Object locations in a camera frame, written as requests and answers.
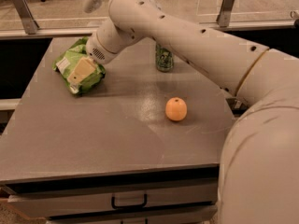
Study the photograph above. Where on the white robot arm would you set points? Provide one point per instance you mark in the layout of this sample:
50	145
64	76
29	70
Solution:
259	170

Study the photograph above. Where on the grey drawer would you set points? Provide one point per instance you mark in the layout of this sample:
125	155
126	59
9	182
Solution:
115	198
181	215

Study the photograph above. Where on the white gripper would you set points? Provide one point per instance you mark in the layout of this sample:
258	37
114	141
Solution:
97	52

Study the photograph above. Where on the grey upper drawer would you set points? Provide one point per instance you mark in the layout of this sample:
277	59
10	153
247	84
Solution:
115	198

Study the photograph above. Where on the orange fruit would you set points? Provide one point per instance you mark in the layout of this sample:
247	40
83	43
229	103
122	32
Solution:
176	109

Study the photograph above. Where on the grey lower drawer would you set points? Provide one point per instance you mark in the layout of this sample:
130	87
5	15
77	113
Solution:
181	215

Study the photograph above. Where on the green rice chip bag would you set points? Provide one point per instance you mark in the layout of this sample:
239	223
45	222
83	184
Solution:
66	63

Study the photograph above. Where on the right metal railing bracket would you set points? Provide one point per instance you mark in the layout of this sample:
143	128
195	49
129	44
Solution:
224	17

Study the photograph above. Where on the metal railing bracket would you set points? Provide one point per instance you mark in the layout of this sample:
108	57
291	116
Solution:
224	17
28	22

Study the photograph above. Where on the left metal railing bracket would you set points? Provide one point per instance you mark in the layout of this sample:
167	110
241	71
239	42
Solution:
28	22

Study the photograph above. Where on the green soda can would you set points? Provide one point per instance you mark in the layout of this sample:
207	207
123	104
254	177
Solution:
164	59

